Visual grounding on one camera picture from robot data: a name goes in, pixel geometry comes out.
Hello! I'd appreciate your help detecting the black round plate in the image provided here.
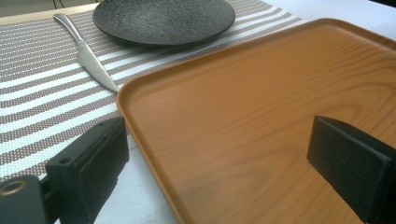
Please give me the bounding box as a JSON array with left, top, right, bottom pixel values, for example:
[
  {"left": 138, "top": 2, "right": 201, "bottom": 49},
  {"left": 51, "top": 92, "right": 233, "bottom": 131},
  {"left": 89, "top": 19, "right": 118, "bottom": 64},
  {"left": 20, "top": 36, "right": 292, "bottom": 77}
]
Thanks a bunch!
[{"left": 92, "top": 0, "right": 236, "bottom": 48}]

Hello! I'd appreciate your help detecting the striped woven placemat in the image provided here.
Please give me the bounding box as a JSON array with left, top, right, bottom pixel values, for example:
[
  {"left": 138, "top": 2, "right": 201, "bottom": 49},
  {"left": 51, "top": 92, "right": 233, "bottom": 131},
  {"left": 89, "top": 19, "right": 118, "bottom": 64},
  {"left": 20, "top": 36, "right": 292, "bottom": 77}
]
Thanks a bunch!
[{"left": 0, "top": 0, "right": 304, "bottom": 183}]

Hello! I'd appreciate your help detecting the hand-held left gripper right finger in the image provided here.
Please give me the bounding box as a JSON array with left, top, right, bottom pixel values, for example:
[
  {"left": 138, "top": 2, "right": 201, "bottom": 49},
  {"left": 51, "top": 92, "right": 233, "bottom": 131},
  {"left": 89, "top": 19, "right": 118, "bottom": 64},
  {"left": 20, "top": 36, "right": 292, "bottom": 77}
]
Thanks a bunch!
[{"left": 306, "top": 116, "right": 396, "bottom": 224}]

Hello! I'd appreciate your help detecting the wooden tray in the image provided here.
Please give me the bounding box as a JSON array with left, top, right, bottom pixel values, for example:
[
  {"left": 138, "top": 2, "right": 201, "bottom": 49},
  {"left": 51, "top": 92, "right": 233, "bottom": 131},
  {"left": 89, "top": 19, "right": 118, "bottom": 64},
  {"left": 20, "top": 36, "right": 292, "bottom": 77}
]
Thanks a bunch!
[{"left": 116, "top": 18, "right": 396, "bottom": 224}]

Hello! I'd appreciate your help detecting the silver steak knife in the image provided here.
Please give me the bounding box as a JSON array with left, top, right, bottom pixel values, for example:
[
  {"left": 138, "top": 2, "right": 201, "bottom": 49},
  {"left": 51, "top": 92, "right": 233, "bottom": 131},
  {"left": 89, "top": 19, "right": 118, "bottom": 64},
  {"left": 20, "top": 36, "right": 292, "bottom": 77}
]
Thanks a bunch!
[{"left": 52, "top": 13, "right": 120, "bottom": 94}]

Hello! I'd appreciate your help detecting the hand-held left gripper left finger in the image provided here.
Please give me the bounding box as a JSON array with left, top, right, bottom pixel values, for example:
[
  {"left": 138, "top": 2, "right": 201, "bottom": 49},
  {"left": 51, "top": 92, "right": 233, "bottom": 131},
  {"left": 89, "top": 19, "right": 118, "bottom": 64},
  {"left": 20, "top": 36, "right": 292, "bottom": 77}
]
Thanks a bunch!
[{"left": 45, "top": 116, "right": 130, "bottom": 224}]

